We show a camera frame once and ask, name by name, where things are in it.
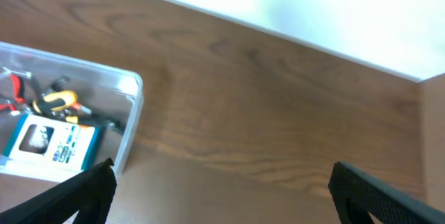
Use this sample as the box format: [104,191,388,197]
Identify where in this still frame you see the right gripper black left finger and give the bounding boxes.
[1,158,117,223]

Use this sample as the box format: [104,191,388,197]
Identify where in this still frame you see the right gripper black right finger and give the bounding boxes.
[328,161,444,224]

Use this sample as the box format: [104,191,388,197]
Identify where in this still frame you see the white screwdriver set box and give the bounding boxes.
[2,114,102,171]

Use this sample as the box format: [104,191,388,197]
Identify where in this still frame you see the clear plastic container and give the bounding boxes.
[1,42,144,176]

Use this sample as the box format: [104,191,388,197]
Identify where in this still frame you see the yellow black stubby screwdriver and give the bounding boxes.
[31,90,92,115]

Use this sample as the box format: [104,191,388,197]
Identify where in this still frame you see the orange handled pliers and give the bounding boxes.
[1,72,33,115]

